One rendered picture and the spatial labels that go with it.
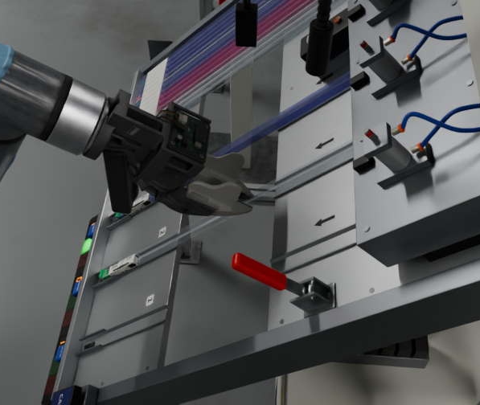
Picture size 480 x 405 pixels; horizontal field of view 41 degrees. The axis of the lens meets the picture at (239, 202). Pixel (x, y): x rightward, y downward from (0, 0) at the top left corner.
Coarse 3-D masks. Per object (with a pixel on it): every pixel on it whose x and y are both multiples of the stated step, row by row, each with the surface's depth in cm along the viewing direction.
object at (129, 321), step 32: (128, 224) 101; (160, 224) 93; (128, 256) 96; (160, 256) 89; (96, 288) 98; (128, 288) 91; (160, 288) 85; (96, 320) 93; (128, 320) 87; (160, 320) 81; (96, 352) 89; (128, 352) 83; (160, 352) 78; (96, 384) 85
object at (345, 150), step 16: (352, 144) 69; (320, 160) 72; (336, 160) 70; (288, 176) 74; (304, 176) 73; (256, 192) 78; (272, 192) 76; (192, 224) 85; (208, 224) 82; (160, 240) 89; (176, 240) 86; (144, 256) 90
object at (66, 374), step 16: (96, 224) 104; (96, 240) 102; (96, 256) 101; (80, 288) 97; (80, 304) 95; (80, 320) 94; (80, 336) 93; (64, 352) 91; (64, 368) 89; (64, 384) 88
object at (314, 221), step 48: (288, 48) 91; (288, 96) 85; (336, 96) 77; (288, 144) 80; (336, 144) 73; (288, 192) 75; (336, 192) 69; (288, 240) 71; (336, 240) 65; (336, 288) 62; (384, 288) 58
